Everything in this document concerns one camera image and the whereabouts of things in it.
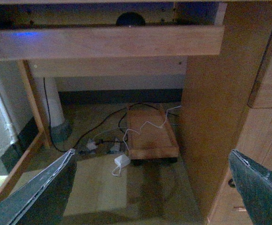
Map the wooden desk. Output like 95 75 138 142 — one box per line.
0 0 272 225

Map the wooden rolling stand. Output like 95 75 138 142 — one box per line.
124 104 180 166

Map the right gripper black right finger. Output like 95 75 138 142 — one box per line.
228 150 272 225

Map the white wall pipe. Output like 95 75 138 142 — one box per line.
35 77 72 143

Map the white charger cable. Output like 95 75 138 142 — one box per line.
111 105 181 178

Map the wooden keyboard drawer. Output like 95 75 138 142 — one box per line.
0 25 225 60

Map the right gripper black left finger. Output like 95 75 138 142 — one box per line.
0 149 77 225

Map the power strip on floor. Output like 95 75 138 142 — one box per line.
86 137 126 154

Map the black power cable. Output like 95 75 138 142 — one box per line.
43 78 159 152

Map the white power adapter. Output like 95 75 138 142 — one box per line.
114 154 131 168

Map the black computer mouse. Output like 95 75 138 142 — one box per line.
116 12 146 26

